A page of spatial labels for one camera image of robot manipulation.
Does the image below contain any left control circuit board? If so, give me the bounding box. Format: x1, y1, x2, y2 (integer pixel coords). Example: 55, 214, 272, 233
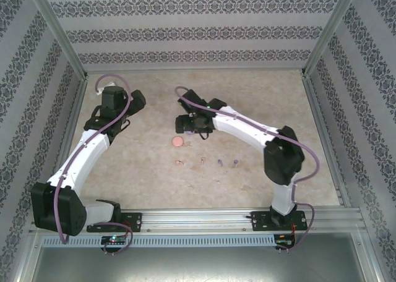
101, 235, 127, 246

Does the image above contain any control circuit board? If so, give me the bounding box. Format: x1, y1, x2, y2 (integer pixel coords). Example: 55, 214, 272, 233
101, 235, 127, 246
275, 234, 296, 248

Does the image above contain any right control circuit board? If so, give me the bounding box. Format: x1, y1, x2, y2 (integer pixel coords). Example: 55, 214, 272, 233
275, 234, 296, 248

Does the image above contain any aluminium left side rail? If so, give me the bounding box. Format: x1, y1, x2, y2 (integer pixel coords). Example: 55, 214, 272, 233
42, 77, 90, 211

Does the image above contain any aluminium left frame post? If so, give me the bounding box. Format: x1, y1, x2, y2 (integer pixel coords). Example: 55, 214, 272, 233
24, 0, 90, 79

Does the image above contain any aluminium frame post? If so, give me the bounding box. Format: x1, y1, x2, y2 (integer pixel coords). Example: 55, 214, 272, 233
24, 0, 90, 79
300, 0, 362, 78

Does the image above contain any aluminium mounting rail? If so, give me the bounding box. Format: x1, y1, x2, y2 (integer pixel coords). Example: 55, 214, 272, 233
29, 210, 363, 234

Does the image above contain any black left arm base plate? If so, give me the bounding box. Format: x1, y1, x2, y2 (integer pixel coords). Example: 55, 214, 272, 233
86, 212, 143, 233

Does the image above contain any slotted grey cable duct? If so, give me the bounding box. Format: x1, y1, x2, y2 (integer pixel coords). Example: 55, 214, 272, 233
41, 234, 277, 247

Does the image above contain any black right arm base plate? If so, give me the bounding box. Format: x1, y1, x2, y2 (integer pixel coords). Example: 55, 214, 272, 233
251, 210, 309, 233

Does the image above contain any aluminium right side rail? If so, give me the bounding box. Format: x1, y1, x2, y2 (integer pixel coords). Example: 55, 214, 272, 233
301, 74, 353, 208

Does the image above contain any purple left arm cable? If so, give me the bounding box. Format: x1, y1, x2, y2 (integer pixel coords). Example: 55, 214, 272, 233
54, 74, 134, 254

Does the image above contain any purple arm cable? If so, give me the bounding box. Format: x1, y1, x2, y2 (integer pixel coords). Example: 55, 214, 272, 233
174, 85, 321, 254
54, 74, 134, 254

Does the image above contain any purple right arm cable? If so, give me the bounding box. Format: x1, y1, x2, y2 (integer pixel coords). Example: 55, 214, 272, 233
174, 85, 321, 254

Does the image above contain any aluminium right frame post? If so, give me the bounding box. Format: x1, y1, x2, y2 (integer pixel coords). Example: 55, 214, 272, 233
300, 0, 362, 78

